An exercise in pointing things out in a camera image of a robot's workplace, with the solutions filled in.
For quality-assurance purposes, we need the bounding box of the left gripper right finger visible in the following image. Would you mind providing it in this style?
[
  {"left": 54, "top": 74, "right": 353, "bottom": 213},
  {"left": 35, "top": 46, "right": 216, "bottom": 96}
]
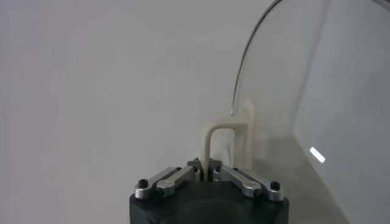
[{"left": 210, "top": 158, "right": 285, "bottom": 202}]

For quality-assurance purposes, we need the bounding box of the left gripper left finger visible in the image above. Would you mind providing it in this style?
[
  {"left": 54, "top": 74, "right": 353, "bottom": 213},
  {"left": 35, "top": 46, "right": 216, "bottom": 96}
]
[{"left": 135, "top": 158, "right": 204, "bottom": 200}]

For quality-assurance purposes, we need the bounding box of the glass lid with cream handle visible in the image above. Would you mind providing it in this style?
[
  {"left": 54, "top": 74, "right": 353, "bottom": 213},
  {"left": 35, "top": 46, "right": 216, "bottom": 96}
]
[{"left": 200, "top": 0, "right": 390, "bottom": 224}]

